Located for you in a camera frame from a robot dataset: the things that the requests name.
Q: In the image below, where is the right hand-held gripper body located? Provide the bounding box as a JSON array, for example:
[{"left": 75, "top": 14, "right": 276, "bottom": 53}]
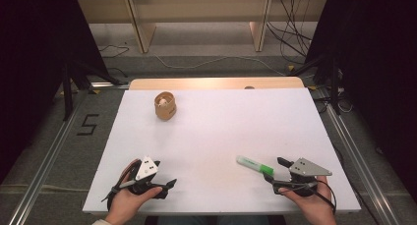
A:
[{"left": 272, "top": 157, "right": 333, "bottom": 197}]

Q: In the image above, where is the green highlighter pen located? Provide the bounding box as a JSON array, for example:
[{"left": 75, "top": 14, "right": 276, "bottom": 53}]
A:
[{"left": 235, "top": 154, "right": 275, "bottom": 178}]

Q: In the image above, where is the black metal stand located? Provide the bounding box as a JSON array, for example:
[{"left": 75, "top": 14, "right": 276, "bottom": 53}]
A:
[
  {"left": 59, "top": 58, "right": 125, "bottom": 122},
  {"left": 289, "top": 52, "right": 342, "bottom": 117}
]

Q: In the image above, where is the round wooden pen holder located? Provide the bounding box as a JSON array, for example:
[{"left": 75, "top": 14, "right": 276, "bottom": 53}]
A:
[{"left": 153, "top": 90, "right": 178, "bottom": 122}]

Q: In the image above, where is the bundle of black cables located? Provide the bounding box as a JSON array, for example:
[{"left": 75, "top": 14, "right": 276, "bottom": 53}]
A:
[{"left": 265, "top": 0, "right": 315, "bottom": 64}]

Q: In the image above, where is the person's right hand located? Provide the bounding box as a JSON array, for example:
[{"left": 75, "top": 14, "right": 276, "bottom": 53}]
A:
[{"left": 277, "top": 175, "right": 337, "bottom": 225}]

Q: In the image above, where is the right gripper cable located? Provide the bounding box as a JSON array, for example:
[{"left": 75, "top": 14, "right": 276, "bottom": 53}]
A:
[{"left": 308, "top": 179, "right": 338, "bottom": 216}]

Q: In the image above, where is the white cable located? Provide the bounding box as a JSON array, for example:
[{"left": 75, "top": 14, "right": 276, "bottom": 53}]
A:
[{"left": 152, "top": 52, "right": 287, "bottom": 78}]

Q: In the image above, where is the aluminium rail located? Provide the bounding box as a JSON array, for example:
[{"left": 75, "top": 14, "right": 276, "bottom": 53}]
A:
[
  {"left": 7, "top": 81, "right": 132, "bottom": 225},
  {"left": 318, "top": 86, "right": 401, "bottom": 225}
]

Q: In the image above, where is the black curtain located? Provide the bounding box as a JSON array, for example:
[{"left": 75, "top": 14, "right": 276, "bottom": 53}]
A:
[
  {"left": 304, "top": 0, "right": 417, "bottom": 204},
  {"left": 0, "top": 0, "right": 110, "bottom": 184}
]

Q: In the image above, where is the thin black cable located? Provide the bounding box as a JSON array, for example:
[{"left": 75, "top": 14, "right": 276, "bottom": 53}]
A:
[{"left": 97, "top": 43, "right": 131, "bottom": 59}]

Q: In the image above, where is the person's left hand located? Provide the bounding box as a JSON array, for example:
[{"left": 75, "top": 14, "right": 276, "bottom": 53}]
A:
[{"left": 103, "top": 158, "right": 164, "bottom": 225}]

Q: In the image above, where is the beige wooden desk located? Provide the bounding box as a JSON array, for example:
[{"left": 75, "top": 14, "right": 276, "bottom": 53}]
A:
[{"left": 76, "top": 0, "right": 329, "bottom": 54}]

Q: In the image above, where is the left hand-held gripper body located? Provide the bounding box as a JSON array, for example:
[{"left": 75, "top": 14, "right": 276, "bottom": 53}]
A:
[{"left": 127, "top": 155, "right": 169, "bottom": 199}]

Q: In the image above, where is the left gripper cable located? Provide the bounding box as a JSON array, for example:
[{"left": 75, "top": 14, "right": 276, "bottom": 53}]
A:
[{"left": 100, "top": 158, "right": 143, "bottom": 203}]

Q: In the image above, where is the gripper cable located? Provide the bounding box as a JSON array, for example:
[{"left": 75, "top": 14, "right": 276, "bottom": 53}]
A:
[
  {"left": 308, "top": 179, "right": 338, "bottom": 216},
  {"left": 100, "top": 158, "right": 143, "bottom": 203}
]

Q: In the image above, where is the wooden table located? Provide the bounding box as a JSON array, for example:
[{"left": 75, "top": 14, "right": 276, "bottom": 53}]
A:
[{"left": 128, "top": 76, "right": 306, "bottom": 91}]

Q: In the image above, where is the white board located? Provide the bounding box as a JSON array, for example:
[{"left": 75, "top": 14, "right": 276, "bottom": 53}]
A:
[{"left": 82, "top": 87, "right": 362, "bottom": 216}]

